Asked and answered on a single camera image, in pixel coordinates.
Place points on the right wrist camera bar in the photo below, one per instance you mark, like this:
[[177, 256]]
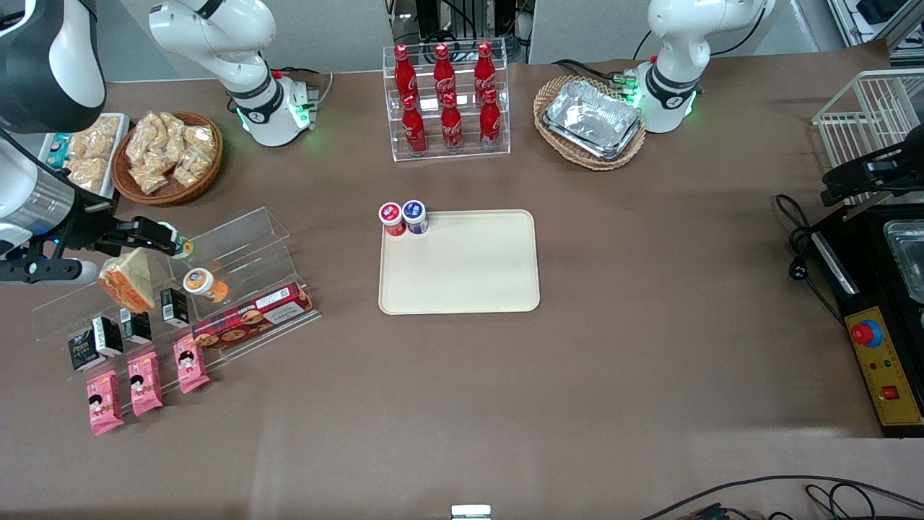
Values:
[[40, 271]]

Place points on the steel food container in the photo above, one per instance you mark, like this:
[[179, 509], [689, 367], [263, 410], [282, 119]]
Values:
[[908, 253]]

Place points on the black background equipment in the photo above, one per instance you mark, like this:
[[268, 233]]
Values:
[[462, 18]]

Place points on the clear bag of snacks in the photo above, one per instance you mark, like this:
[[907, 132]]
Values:
[[191, 166], [143, 137], [150, 179], [173, 130], [202, 137]]

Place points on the small silver metal block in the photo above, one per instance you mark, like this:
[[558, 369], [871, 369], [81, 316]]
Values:
[[471, 512]]

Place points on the clear bag of crackers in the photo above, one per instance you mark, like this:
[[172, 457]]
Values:
[[97, 137], [88, 173]]

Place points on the small black carton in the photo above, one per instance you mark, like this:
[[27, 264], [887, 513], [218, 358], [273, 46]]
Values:
[[136, 327], [82, 350], [107, 336], [174, 305]]

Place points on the light wicker basket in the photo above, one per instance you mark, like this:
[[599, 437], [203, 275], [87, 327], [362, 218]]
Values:
[[548, 141]]

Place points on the green cap small bottle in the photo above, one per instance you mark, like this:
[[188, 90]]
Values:
[[183, 247]]

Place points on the clear acrylic stepped shelf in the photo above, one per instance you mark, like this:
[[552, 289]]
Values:
[[245, 242]]

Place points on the red cola bottle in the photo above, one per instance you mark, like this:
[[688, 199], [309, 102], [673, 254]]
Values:
[[490, 123], [451, 126], [484, 70], [414, 130], [443, 72], [404, 76]]

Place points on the blue cap small bottle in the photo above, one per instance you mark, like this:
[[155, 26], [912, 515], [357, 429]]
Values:
[[414, 212]]

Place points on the pink snack packet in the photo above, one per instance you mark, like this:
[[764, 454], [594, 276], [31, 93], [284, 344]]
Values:
[[105, 403], [145, 384], [190, 366]]

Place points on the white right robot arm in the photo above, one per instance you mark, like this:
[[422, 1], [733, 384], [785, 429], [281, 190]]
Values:
[[253, 43]]

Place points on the clear acrylic bottle rack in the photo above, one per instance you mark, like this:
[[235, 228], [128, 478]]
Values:
[[465, 153]]

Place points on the beige plastic tray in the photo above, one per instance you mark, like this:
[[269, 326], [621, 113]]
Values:
[[469, 267]]

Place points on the dark brown wicker basket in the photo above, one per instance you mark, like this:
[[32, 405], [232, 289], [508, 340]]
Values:
[[170, 195]]

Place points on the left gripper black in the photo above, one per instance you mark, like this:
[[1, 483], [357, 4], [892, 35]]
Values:
[[854, 175]]

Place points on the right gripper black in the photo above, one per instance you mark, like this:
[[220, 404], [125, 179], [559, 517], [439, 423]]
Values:
[[88, 225]]

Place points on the white rectangular snack tray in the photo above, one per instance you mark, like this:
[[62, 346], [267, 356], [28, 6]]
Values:
[[115, 155]]

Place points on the black machine with yellow panel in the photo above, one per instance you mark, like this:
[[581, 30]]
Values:
[[866, 289]]

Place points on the red cap small bottle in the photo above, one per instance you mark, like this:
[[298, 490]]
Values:
[[392, 215]]

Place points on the red cookie box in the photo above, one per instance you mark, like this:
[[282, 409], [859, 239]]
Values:
[[253, 318]]

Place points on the teal snack packet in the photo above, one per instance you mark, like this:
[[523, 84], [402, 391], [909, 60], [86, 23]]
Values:
[[58, 149]]

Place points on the orange small bottle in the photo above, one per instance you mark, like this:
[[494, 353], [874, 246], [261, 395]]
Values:
[[202, 283]]

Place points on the aluminium foil tray stack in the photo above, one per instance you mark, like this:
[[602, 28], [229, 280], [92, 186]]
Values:
[[592, 115]]

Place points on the triangular sandwich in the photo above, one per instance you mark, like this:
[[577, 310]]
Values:
[[130, 283]]

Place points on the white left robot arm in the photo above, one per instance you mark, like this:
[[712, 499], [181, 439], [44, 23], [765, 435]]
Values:
[[671, 43]]

